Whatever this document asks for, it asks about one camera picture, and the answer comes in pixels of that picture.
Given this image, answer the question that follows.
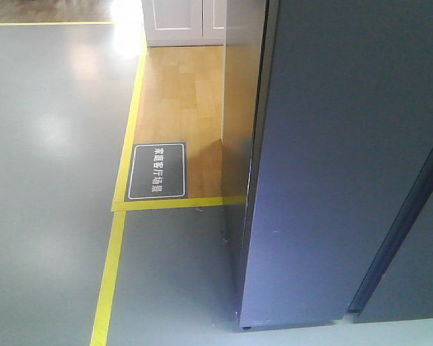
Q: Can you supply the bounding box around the fridge door with white lining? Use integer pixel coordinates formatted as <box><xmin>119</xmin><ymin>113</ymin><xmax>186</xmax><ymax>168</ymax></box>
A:
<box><xmin>240</xmin><ymin>1</ymin><xmax>433</xmax><ymax>327</ymax></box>

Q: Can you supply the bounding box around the white panelled wardrobe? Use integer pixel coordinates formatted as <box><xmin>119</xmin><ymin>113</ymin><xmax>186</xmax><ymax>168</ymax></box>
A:
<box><xmin>142</xmin><ymin>0</ymin><xmax>266</xmax><ymax>47</ymax></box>

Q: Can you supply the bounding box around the grey floor sign with text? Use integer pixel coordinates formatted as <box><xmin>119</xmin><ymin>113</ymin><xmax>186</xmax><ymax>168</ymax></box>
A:
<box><xmin>125</xmin><ymin>142</ymin><xmax>188</xmax><ymax>201</ymax></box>

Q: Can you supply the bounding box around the dark grey fridge body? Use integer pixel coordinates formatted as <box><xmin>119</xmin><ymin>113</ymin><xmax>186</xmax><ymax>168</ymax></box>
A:
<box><xmin>222</xmin><ymin>1</ymin><xmax>433</xmax><ymax>329</ymax></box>

